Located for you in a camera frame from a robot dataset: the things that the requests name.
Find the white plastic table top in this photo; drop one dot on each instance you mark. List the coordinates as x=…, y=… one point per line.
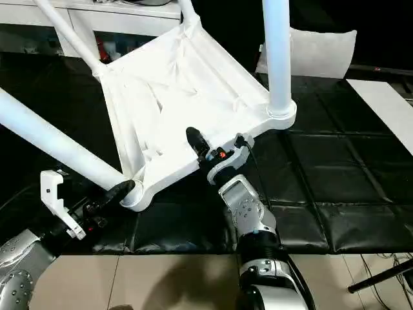
x=193, y=80

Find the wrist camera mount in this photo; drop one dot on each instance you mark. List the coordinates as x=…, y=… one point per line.
x=235, y=158
x=53, y=193

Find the dark helmet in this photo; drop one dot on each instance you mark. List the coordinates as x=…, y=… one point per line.
x=151, y=2

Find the white flat board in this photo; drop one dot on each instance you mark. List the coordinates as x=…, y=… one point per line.
x=384, y=103

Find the brown rounded robot part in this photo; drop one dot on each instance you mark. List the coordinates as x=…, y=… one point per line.
x=121, y=307

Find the black floor bar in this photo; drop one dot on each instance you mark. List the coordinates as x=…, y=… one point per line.
x=380, y=274

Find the red bottle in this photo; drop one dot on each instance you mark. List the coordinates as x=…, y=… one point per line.
x=102, y=50

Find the white plastic table leg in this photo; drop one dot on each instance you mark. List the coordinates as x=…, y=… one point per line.
x=277, y=58
x=71, y=35
x=190, y=13
x=58, y=139

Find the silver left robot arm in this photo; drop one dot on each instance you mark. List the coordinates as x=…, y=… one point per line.
x=19, y=271

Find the black cabinet gold label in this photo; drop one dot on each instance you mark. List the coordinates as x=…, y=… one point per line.
x=232, y=19

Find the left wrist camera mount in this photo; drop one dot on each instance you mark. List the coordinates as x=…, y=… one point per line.
x=53, y=193

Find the white cabinet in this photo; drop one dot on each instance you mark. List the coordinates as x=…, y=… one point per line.
x=129, y=16

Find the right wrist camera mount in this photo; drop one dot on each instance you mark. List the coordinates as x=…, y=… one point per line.
x=235, y=158

